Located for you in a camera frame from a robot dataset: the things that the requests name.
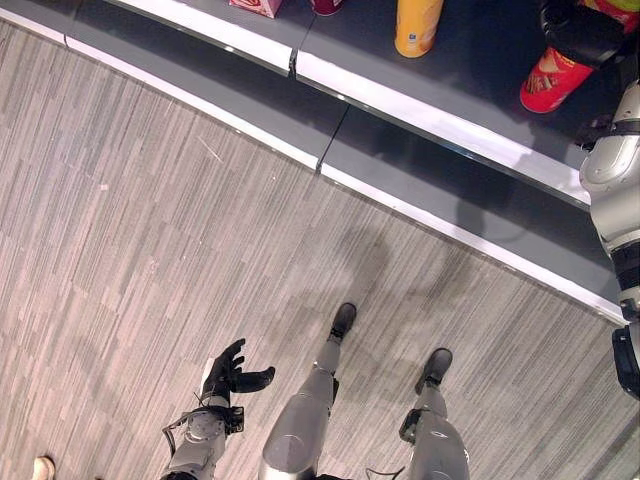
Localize yellow chip canister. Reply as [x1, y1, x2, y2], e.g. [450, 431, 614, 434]
[393, 0, 445, 59]

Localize person's foot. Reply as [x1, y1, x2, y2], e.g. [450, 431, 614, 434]
[31, 455, 57, 480]

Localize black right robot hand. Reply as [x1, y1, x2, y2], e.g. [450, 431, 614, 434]
[539, 0, 637, 71]

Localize red snack canister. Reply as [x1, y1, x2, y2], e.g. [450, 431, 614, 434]
[519, 0, 640, 115]

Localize pink carton box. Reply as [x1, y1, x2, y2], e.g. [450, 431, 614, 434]
[228, 0, 284, 20]

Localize silver robot leg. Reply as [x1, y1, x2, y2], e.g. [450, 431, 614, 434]
[257, 302, 358, 480]
[398, 347, 471, 480]

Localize grey shelf with white edges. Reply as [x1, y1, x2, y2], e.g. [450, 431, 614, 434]
[0, 0, 640, 327]

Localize silver right robot leg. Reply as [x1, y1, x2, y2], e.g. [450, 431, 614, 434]
[398, 347, 471, 480]

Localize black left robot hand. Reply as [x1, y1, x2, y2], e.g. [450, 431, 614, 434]
[201, 338, 277, 401]

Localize silver left robot leg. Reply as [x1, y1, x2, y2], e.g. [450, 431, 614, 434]
[257, 302, 358, 480]

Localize dark red canister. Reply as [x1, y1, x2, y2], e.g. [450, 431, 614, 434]
[309, 0, 346, 17]

